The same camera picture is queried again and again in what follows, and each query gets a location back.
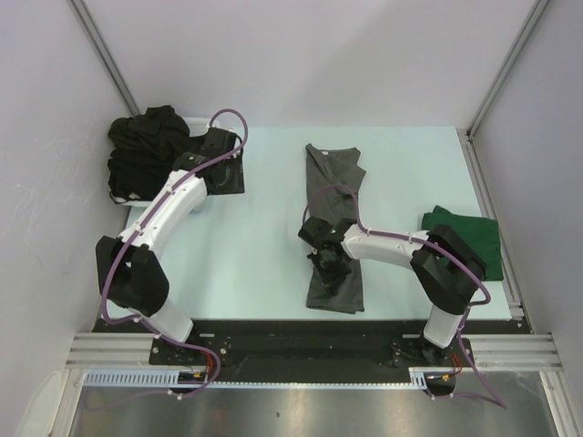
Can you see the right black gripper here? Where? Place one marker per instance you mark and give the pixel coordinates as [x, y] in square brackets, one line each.
[330, 280]

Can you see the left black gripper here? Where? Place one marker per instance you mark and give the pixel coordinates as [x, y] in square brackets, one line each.
[237, 183]

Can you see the white plastic basket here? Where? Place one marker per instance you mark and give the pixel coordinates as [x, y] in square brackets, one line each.
[198, 124]

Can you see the black t shirts pile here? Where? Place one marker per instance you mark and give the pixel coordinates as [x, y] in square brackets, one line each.
[146, 155]

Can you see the grey t shirt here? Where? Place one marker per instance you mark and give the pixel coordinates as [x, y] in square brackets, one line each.
[332, 177]

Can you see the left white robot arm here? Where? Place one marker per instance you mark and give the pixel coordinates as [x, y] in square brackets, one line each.
[132, 282]

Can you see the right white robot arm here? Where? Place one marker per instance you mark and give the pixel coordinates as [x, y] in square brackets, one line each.
[449, 272]

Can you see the green folded t shirt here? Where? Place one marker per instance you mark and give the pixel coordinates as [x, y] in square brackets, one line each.
[481, 234]

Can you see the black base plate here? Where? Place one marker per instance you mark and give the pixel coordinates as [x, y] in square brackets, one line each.
[322, 351]

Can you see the light blue cable duct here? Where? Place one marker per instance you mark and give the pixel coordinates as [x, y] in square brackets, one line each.
[181, 380]

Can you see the aluminium frame rail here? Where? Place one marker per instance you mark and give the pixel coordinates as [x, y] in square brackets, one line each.
[497, 352]

